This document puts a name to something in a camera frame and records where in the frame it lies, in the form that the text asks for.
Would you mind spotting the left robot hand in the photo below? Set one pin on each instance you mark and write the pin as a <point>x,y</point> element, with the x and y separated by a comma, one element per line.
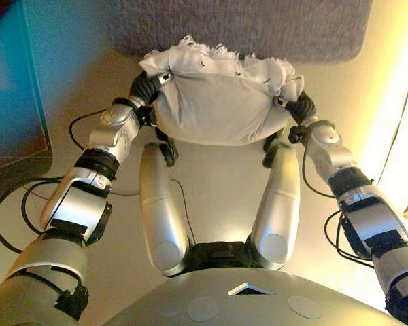
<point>144,90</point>

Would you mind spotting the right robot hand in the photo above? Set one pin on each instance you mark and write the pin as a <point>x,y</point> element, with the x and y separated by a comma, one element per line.
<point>302,107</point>

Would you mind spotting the white fringed cushion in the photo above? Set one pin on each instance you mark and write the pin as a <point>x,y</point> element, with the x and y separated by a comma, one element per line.
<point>217,108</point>

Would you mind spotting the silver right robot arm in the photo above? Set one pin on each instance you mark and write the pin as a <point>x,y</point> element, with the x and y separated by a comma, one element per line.
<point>374,217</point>

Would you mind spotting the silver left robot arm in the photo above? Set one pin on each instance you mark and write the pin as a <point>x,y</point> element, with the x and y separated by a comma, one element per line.
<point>78,203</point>

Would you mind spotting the grey fabric armchair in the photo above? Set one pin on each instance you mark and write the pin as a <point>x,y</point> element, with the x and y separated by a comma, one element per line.
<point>241,27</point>

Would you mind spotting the dark glossy cabinet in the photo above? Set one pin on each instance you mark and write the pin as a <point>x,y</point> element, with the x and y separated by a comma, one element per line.
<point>10,85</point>

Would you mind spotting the grey robot torso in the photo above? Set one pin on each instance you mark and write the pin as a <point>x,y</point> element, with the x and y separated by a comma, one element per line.
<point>258,305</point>

